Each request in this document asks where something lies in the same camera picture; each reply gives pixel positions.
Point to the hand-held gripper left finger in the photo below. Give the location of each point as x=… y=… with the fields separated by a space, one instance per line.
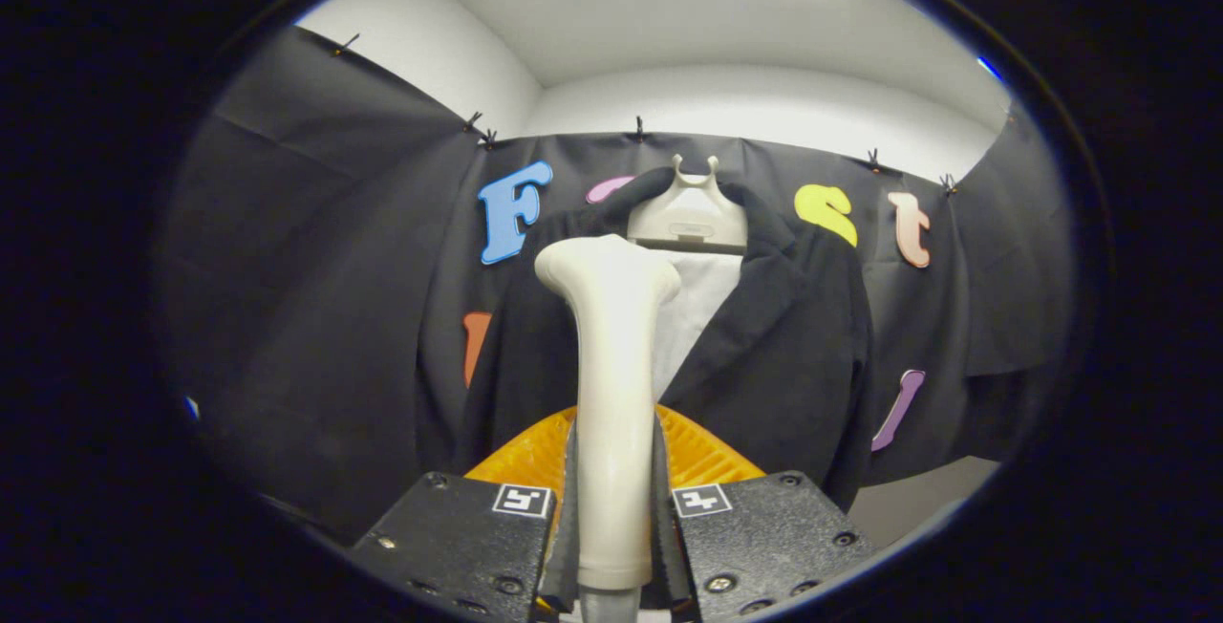
x=459 y=547

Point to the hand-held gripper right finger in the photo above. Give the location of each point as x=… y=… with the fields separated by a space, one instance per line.
x=764 y=537

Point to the black suit jacket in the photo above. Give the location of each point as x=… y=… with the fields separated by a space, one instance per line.
x=783 y=355

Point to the white garment steamer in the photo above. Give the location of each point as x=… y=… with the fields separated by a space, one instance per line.
x=613 y=394

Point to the white shirt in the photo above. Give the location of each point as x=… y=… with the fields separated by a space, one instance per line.
x=693 y=303

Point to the grey cabinet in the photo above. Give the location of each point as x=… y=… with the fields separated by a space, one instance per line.
x=917 y=499

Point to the black backdrop cloth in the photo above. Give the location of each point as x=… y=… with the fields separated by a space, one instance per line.
x=315 y=298

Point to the white plastic hanger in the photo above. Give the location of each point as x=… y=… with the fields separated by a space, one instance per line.
x=688 y=217

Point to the row of black cloth clips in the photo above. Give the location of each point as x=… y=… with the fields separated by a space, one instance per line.
x=639 y=126

